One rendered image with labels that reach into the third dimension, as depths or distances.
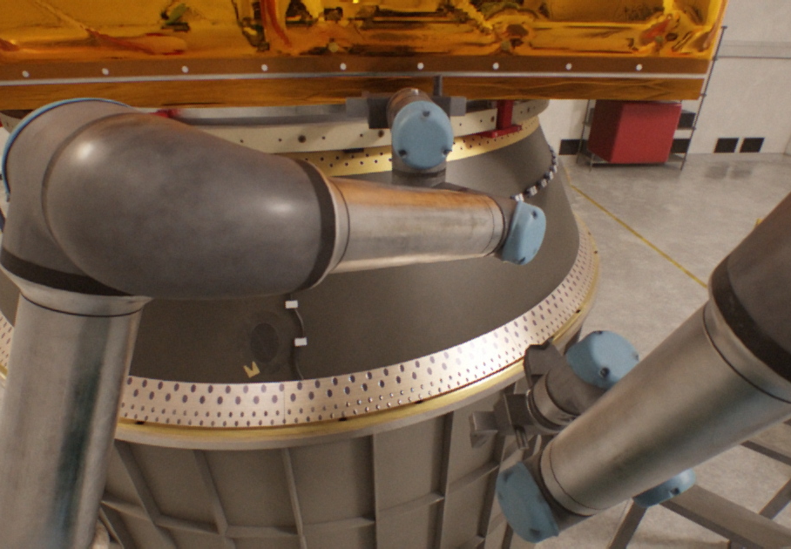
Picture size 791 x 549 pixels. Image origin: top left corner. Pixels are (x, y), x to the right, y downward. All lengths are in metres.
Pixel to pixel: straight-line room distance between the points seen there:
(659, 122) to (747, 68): 7.49
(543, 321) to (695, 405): 0.93
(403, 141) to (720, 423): 0.42
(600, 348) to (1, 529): 0.60
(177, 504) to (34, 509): 0.89
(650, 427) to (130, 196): 0.35
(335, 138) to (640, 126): 0.71
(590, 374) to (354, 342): 0.54
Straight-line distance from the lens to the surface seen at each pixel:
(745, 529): 1.37
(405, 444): 1.13
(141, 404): 1.10
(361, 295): 0.96
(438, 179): 0.61
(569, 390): 0.61
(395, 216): 0.36
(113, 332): 0.41
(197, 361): 1.03
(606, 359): 0.58
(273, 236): 0.27
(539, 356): 0.72
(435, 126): 0.56
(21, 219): 0.39
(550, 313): 1.27
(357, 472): 1.16
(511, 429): 0.71
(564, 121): 7.28
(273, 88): 1.00
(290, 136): 0.92
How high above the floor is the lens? 1.89
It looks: 30 degrees down
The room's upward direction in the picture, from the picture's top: straight up
